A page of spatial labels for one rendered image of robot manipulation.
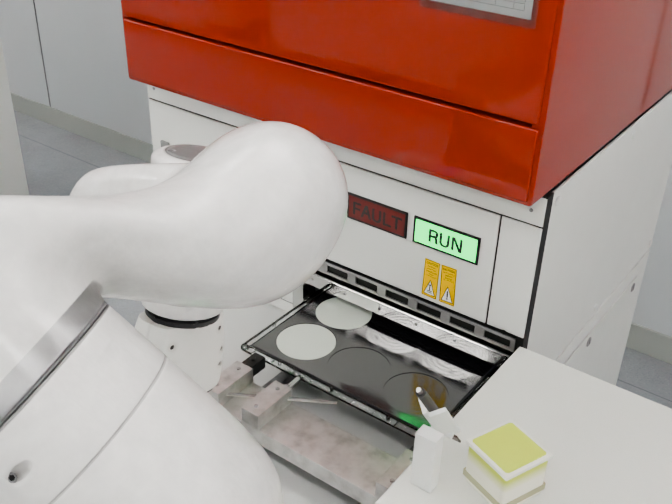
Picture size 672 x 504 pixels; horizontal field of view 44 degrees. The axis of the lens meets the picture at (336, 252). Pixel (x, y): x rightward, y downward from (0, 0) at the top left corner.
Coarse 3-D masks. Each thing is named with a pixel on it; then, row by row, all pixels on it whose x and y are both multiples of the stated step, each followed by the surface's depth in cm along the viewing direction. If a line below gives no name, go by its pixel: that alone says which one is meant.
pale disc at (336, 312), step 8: (320, 304) 150; (328, 304) 150; (336, 304) 151; (344, 304) 151; (352, 304) 151; (320, 312) 148; (328, 312) 148; (336, 312) 148; (344, 312) 148; (352, 312) 149; (360, 312) 149; (368, 312) 149; (320, 320) 146; (328, 320) 146; (336, 320) 146; (344, 320) 146; (352, 320) 146; (360, 320) 146; (368, 320) 147; (344, 328) 144; (352, 328) 144
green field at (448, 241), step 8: (416, 224) 133; (424, 224) 132; (432, 224) 131; (416, 232) 134; (424, 232) 133; (432, 232) 132; (440, 232) 131; (448, 232) 130; (416, 240) 135; (424, 240) 134; (432, 240) 133; (440, 240) 132; (448, 240) 131; (456, 240) 130; (464, 240) 129; (472, 240) 128; (440, 248) 132; (448, 248) 131; (456, 248) 130; (464, 248) 129; (472, 248) 128; (464, 256) 130; (472, 256) 129
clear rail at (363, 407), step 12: (252, 348) 138; (276, 360) 136; (288, 372) 134; (300, 372) 133; (312, 384) 132; (324, 384) 131; (336, 396) 129; (348, 396) 129; (360, 408) 127; (372, 408) 126; (384, 420) 125; (396, 420) 124; (408, 432) 123
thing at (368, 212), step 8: (352, 200) 139; (360, 200) 138; (352, 208) 140; (360, 208) 139; (368, 208) 138; (376, 208) 137; (384, 208) 136; (352, 216) 141; (360, 216) 140; (368, 216) 139; (376, 216) 138; (384, 216) 137; (392, 216) 136; (400, 216) 135; (376, 224) 138; (384, 224) 137; (392, 224) 136; (400, 224) 135; (400, 232) 136
